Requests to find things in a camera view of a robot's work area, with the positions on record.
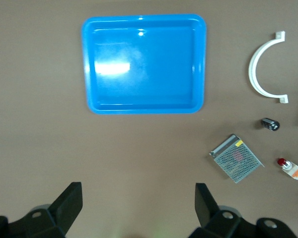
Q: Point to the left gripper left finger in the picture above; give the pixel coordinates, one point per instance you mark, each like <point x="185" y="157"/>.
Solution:
<point x="59" y="213"/>

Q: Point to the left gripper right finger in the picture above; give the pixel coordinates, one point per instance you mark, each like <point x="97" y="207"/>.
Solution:
<point x="213" y="218"/>

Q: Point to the black cylindrical capacitor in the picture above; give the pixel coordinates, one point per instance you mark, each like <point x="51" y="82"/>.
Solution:
<point x="269" y="123"/>

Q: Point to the metal mesh power supply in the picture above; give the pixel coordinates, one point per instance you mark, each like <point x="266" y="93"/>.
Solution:
<point x="237" y="160"/>

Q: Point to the orange white push button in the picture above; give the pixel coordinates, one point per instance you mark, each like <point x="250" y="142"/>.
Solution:
<point x="286" y="166"/>

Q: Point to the brown table cover sheet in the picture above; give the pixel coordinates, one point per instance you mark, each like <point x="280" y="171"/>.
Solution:
<point x="39" y="124"/>

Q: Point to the blue plastic tray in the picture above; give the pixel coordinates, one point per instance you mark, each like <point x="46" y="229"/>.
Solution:
<point x="149" y="74"/>

